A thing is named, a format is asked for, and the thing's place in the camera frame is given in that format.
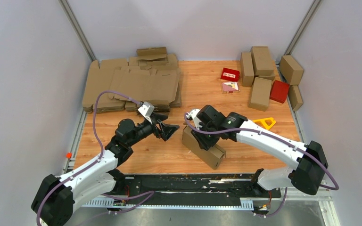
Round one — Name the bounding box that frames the folded cardboard box front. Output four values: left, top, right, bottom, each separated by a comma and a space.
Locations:
248, 77, 272, 112

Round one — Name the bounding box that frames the pink puzzle box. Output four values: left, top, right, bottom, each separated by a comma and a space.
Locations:
221, 81, 239, 94

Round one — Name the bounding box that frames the cardboard box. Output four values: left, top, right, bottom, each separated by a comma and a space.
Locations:
279, 55, 304, 85
288, 85, 303, 112
240, 52, 255, 87
248, 77, 272, 112
250, 46, 274, 77
181, 126, 226, 170

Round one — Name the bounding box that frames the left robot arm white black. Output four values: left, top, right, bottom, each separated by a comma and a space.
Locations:
31, 113, 180, 226

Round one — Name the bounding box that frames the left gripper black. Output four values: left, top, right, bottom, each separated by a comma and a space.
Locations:
128, 112, 179, 147

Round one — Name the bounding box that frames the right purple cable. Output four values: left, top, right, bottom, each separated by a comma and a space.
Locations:
183, 112, 340, 218

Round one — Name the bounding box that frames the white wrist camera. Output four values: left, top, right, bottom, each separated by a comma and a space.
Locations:
138, 102, 155, 124
185, 109, 202, 129

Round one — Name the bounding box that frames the aluminium rail frame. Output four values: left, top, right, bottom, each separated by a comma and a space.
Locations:
37, 107, 341, 226

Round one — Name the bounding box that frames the small red box with window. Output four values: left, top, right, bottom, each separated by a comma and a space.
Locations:
220, 67, 240, 82

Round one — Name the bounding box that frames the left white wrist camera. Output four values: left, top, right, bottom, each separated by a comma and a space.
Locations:
138, 102, 155, 124

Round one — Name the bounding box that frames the flat cardboard stack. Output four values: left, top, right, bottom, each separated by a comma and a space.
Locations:
82, 47, 182, 113

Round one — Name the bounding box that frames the folded cardboard box top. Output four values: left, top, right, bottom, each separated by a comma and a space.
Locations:
250, 46, 274, 77

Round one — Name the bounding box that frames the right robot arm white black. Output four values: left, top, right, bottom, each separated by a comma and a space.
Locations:
184, 105, 328, 197

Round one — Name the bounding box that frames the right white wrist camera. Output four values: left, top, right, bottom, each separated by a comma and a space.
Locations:
185, 109, 202, 129

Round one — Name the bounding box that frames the yellow triangular plastic frame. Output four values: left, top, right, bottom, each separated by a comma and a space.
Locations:
253, 117, 276, 130

